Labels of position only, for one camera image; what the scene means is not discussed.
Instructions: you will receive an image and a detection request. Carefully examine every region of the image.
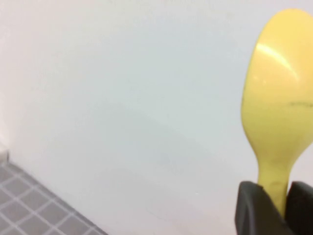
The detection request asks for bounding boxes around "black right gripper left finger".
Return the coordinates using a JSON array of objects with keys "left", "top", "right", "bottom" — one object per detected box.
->
[{"left": 234, "top": 181, "right": 287, "bottom": 235}]

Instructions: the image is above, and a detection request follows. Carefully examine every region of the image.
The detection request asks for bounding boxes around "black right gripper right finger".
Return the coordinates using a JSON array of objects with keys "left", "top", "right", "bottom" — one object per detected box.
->
[{"left": 285, "top": 181, "right": 313, "bottom": 235}]

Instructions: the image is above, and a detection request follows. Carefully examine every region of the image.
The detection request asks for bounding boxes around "yellow plastic spoon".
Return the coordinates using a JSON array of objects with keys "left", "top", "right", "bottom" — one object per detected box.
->
[{"left": 241, "top": 8, "right": 313, "bottom": 218}]

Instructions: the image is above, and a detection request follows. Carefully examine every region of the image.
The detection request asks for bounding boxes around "grey grid table mat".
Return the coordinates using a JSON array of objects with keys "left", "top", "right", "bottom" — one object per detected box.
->
[{"left": 0, "top": 159, "right": 110, "bottom": 235}]

